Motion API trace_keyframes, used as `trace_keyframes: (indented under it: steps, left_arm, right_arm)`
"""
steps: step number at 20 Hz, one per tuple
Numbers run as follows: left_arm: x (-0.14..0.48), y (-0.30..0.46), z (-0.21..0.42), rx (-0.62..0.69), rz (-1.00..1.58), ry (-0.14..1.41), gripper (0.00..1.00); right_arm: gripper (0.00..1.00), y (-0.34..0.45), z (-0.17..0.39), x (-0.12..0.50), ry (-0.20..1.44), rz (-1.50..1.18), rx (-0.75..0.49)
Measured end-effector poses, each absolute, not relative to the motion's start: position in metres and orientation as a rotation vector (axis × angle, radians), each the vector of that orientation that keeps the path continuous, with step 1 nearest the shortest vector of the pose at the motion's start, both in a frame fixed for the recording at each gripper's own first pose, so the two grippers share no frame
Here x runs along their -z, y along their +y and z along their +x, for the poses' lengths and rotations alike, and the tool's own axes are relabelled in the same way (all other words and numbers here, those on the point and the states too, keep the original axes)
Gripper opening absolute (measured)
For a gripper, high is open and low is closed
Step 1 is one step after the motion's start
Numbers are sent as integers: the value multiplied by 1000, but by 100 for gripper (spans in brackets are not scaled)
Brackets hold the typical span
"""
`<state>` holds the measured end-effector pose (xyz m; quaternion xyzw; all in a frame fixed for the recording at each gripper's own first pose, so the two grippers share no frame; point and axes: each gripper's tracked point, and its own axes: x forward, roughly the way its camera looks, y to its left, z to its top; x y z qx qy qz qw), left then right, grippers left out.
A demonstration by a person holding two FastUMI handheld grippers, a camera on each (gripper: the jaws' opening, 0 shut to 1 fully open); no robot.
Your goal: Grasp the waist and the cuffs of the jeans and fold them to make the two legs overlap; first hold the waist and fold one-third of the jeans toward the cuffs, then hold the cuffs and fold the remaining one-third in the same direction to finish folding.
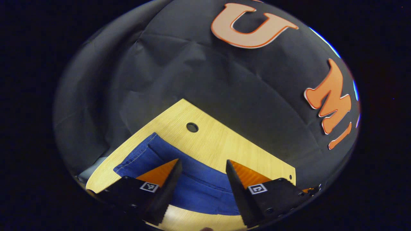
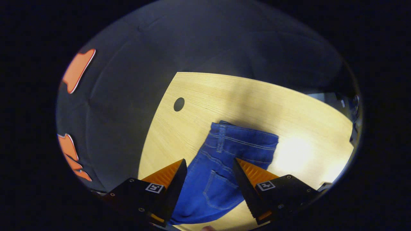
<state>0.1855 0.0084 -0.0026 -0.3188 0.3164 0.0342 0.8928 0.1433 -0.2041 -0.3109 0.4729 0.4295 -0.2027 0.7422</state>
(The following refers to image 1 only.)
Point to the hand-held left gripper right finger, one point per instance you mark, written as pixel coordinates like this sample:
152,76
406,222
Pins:
237,192

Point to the black backdrop cloth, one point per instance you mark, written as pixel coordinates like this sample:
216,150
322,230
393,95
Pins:
192,70

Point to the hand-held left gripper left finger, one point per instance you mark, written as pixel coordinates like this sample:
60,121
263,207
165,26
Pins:
168,192

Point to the blue denim jeans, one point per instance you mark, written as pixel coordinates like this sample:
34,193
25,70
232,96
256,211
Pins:
202,189

